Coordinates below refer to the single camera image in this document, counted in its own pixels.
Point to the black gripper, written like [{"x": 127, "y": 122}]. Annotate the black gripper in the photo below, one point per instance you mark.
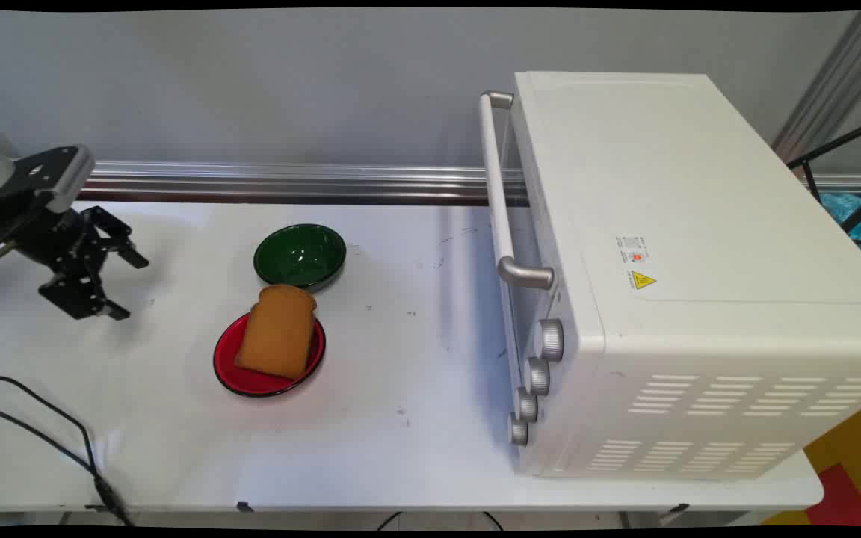
[{"x": 57, "y": 243}]

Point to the red plate with black rim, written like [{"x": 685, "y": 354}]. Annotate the red plate with black rim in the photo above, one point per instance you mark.
[{"x": 236, "y": 373}]

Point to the brown toast slice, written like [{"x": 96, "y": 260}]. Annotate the brown toast slice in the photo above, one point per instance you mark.
[{"x": 277, "y": 332}]

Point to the green bowl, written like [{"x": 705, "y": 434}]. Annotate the green bowl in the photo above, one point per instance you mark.
[{"x": 300, "y": 256}]

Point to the silver oven knob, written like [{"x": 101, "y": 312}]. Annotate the silver oven knob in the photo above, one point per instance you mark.
[
  {"x": 519, "y": 430},
  {"x": 538, "y": 376},
  {"x": 527, "y": 405},
  {"x": 551, "y": 340}
]

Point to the white printed label sticker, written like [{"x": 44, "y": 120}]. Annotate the white printed label sticker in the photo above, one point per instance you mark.
[{"x": 633, "y": 249}]

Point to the yellow warning sticker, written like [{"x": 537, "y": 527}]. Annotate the yellow warning sticker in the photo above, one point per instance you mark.
[{"x": 643, "y": 281}]

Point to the white toaster oven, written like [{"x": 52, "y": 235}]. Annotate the white toaster oven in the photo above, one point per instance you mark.
[{"x": 699, "y": 224}]

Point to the yellow red floor mat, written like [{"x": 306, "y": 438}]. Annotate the yellow red floor mat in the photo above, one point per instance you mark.
[{"x": 853, "y": 448}]

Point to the aluminium rail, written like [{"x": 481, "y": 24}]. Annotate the aluminium rail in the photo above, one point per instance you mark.
[{"x": 288, "y": 179}]

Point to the black metal frame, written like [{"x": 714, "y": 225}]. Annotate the black metal frame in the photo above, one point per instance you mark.
[{"x": 838, "y": 141}]

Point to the aluminium profile post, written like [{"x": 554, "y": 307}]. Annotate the aluminium profile post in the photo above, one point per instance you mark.
[{"x": 834, "y": 82}]

